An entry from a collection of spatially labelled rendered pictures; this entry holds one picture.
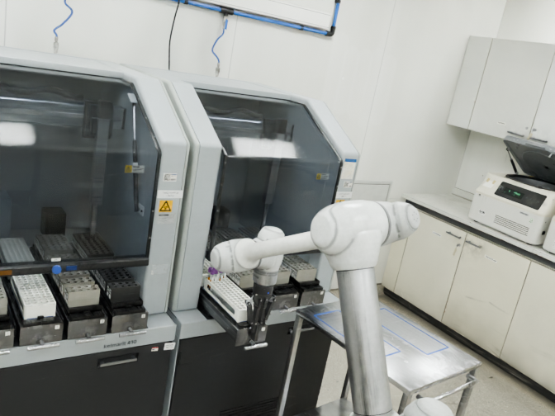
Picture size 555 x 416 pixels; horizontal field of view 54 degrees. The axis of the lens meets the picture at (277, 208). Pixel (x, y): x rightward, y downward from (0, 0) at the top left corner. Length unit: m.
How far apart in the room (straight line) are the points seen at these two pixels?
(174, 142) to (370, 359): 1.05
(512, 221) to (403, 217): 2.55
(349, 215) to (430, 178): 3.40
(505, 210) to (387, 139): 0.99
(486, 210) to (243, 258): 2.59
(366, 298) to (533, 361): 2.71
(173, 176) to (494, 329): 2.76
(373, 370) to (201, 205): 1.01
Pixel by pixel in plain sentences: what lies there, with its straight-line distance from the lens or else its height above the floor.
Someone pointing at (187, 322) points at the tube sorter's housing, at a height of 0.73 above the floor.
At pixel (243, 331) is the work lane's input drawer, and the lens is 2.10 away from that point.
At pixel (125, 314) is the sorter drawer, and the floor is 0.81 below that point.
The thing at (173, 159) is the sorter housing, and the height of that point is 1.37.
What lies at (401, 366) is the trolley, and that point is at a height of 0.82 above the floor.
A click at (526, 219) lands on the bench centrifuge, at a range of 3.94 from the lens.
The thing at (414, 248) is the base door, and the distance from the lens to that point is 4.51.
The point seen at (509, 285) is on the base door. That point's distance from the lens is 4.04.
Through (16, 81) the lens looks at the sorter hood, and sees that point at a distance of 2.12.
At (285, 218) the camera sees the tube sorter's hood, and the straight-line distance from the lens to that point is 2.35.
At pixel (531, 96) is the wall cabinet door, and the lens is 4.32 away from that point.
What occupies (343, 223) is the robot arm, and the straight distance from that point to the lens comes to 1.36.
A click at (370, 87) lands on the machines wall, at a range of 4.02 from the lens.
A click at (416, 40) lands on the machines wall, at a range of 4.27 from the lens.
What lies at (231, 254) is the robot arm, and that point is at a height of 1.15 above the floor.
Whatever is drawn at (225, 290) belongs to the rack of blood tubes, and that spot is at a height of 0.86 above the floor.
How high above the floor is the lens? 1.81
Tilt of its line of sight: 16 degrees down
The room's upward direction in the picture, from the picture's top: 11 degrees clockwise
